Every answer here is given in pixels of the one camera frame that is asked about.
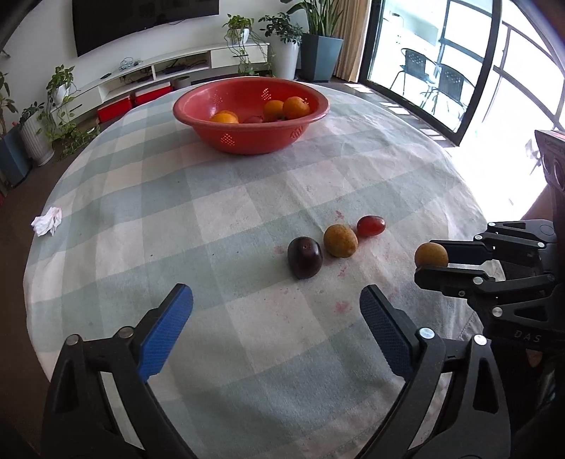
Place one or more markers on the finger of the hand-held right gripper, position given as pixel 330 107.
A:
pixel 450 277
pixel 468 254

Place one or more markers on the tall plant in dark-blue pot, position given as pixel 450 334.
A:
pixel 11 154

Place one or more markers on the black balcony chair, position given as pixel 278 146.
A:
pixel 452 86
pixel 417 66

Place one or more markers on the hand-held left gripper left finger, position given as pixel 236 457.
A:
pixel 165 331

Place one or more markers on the black wall television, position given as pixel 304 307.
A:
pixel 132 17

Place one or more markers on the red grape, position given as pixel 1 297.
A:
pixel 370 225

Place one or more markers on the bushy plant in tall white pot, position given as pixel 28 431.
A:
pixel 286 55

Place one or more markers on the checked tablecloth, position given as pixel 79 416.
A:
pixel 220 220

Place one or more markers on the glass sliding door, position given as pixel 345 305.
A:
pixel 481 88

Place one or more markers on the plant in ribbed white pot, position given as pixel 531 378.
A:
pixel 35 137

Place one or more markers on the white television cabinet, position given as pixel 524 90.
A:
pixel 110 90

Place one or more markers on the crumpled white tissue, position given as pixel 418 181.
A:
pixel 46 222

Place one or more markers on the large yellow-orange orange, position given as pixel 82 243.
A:
pixel 224 118

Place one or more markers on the red plastic colander bowl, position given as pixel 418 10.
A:
pixel 247 139

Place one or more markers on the trailing pothos in white pot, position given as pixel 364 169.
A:
pixel 62 88
pixel 240 35

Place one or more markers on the brown longan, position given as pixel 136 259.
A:
pixel 430 254
pixel 340 240

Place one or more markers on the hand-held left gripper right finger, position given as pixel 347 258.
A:
pixel 384 326

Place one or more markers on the black set-top box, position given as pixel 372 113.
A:
pixel 176 68

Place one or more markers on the dark purple plum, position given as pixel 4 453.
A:
pixel 304 257

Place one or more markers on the red storage box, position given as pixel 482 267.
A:
pixel 152 95
pixel 114 111

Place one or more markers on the beige curtain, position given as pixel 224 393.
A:
pixel 353 39

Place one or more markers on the small orange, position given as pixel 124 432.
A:
pixel 295 107
pixel 273 109

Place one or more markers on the large-leaf plant in grey-blue pot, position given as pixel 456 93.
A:
pixel 324 55

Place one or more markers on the grey round bin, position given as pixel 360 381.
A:
pixel 181 82

